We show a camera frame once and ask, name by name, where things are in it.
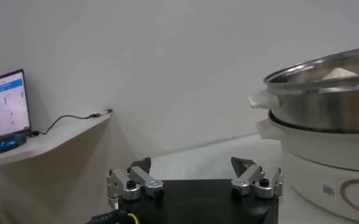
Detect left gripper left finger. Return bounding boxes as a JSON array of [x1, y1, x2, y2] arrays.
[[106, 156, 165, 201]]

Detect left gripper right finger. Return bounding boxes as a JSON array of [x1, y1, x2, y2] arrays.
[[230, 156, 284, 200]]

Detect stainless steel steamer basket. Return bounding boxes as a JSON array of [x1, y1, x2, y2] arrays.
[[247, 45, 359, 133]]

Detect white electric cooking pot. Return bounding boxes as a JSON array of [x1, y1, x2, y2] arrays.
[[256, 111, 359, 224]]

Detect white side table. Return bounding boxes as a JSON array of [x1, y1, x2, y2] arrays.
[[0, 111, 113, 224]]

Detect blue small device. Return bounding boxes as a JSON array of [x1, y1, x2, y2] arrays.
[[0, 135, 27, 154]]

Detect laptop computer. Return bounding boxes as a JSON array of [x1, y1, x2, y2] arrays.
[[0, 68, 33, 155]]

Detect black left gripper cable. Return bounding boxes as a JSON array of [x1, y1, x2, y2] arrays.
[[86, 209, 140, 224]]

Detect black cable with adapter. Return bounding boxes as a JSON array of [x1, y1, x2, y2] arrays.
[[29, 108, 113, 138]]

